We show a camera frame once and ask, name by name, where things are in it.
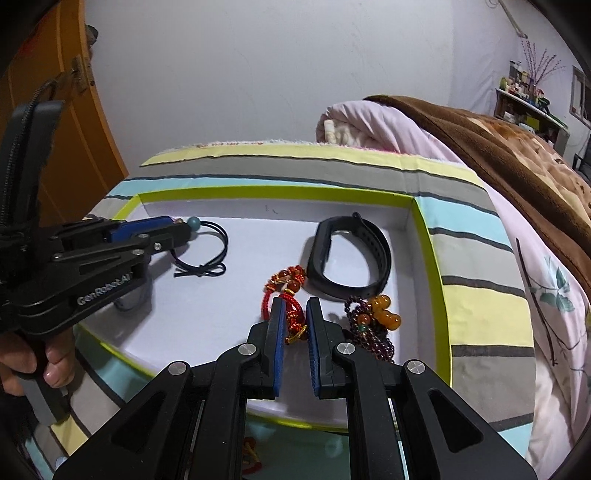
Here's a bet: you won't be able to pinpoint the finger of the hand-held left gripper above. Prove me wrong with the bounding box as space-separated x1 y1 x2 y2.
51 223 192 284
48 215 175 247

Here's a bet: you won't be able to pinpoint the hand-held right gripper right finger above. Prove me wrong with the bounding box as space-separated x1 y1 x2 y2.
306 296 539 480

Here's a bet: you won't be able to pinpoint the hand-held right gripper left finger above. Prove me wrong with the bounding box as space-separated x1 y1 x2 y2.
53 298 287 480

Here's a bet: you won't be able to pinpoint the black hair tie teal bead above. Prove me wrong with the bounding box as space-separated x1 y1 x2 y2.
172 217 230 280

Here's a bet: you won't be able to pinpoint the dark bead bracelet amber gourd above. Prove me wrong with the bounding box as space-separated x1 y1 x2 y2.
342 293 402 365

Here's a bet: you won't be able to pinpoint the red knotted cord charm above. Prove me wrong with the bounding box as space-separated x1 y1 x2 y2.
240 436 267 463
262 265 311 344

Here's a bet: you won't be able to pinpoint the black wristband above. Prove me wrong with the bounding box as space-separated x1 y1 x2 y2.
307 212 392 303

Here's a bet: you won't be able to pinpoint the shallow green cardboard box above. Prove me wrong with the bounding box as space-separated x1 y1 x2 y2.
76 187 455 435

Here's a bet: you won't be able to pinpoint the person's left hand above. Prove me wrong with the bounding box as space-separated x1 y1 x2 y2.
0 330 77 398

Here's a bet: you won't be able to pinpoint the wooden door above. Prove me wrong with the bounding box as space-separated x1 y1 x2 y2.
0 0 130 232

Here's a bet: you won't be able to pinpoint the metal door hinge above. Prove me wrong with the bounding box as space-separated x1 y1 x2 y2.
69 54 96 96

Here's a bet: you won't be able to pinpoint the pink floral quilt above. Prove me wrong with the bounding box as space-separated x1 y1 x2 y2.
315 100 591 467

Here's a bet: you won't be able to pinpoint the brown blanket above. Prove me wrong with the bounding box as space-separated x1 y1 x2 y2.
362 95 591 296

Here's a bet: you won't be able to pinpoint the grey shelf desk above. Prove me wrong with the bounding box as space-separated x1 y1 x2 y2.
494 88 571 154

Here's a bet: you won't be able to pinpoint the cluster of small bottles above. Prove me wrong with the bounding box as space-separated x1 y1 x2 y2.
499 60 551 112

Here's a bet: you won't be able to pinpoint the purple flower branches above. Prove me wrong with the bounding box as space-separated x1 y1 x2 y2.
519 39 567 93

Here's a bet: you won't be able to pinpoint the window with metal frame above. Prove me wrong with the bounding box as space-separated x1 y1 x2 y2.
570 65 591 121

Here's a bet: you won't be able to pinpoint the white wall pipe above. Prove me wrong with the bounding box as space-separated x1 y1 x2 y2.
496 0 530 40

